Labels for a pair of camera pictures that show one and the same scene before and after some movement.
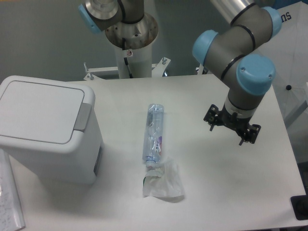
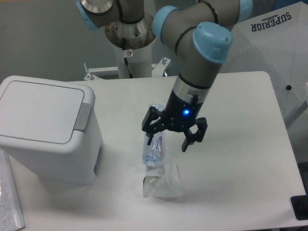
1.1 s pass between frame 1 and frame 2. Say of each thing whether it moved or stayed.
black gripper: moved
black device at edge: stayed
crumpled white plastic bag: stayed
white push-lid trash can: stayed
